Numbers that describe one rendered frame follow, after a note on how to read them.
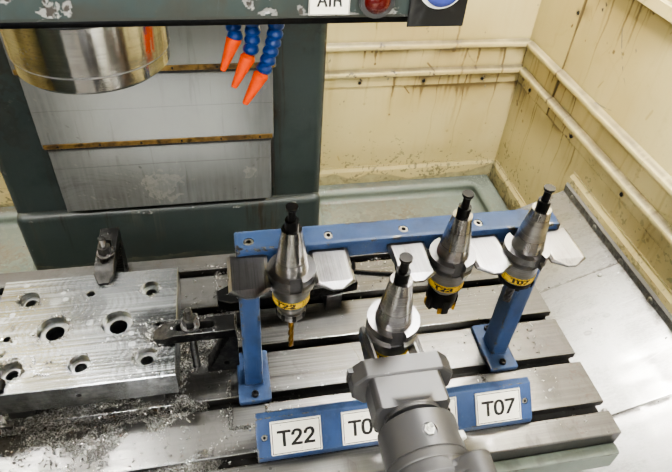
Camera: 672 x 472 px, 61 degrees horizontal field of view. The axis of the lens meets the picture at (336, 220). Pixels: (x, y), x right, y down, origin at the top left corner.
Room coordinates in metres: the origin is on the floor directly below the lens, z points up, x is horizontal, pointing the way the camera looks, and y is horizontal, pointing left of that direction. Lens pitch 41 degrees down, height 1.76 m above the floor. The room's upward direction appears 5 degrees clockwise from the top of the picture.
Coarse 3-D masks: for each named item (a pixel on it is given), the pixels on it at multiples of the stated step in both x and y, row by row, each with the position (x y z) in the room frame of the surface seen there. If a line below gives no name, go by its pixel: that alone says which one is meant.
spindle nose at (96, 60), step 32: (0, 32) 0.52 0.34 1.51; (32, 32) 0.49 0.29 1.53; (64, 32) 0.49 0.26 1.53; (96, 32) 0.49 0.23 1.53; (128, 32) 0.51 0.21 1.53; (160, 32) 0.55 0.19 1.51; (32, 64) 0.49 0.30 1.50; (64, 64) 0.48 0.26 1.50; (96, 64) 0.49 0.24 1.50; (128, 64) 0.51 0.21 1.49; (160, 64) 0.55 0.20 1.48
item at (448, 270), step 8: (432, 248) 0.57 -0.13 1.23; (472, 248) 0.58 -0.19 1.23; (432, 256) 0.55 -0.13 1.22; (472, 256) 0.56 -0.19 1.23; (440, 264) 0.54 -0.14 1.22; (448, 264) 0.54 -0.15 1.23; (456, 264) 0.54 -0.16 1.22; (464, 264) 0.54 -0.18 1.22; (472, 264) 0.55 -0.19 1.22; (440, 272) 0.54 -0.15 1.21; (448, 272) 0.53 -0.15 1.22; (456, 272) 0.54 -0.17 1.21; (464, 272) 0.54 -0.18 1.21; (448, 280) 0.53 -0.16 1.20
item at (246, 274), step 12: (228, 264) 0.52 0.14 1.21; (240, 264) 0.52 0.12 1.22; (252, 264) 0.52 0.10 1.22; (264, 264) 0.52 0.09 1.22; (228, 276) 0.50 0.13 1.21; (240, 276) 0.50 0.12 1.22; (252, 276) 0.50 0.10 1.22; (264, 276) 0.50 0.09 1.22; (228, 288) 0.48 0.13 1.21; (240, 288) 0.48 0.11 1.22; (252, 288) 0.48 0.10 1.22; (264, 288) 0.48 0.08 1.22
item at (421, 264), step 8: (392, 248) 0.57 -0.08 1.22; (400, 248) 0.57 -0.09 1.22; (408, 248) 0.57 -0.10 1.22; (416, 248) 0.58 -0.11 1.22; (424, 248) 0.58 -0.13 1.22; (392, 256) 0.56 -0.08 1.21; (416, 256) 0.56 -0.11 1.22; (424, 256) 0.56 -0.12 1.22; (416, 264) 0.54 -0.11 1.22; (424, 264) 0.55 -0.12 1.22; (432, 264) 0.55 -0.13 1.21; (416, 272) 0.53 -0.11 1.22; (424, 272) 0.53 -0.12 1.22; (432, 272) 0.53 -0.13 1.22; (416, 280) 0.52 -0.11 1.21; (424, 280) 0.52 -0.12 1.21
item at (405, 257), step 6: (402, 258) 0.44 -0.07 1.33; (408, 258) 0.44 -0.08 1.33; (402, 264) 0.44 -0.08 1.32; (408, 264) 0.44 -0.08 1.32; (396, 270) 0.44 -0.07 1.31; (402, 270) 0.44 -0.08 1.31; (408, 270) 0.44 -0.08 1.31; (396, 276) 0.44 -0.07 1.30; (402, 276) 0.43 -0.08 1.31; (408, 276) 0.43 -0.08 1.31; (396, 282) 0.43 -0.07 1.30; (402, 282) 0.43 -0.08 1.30
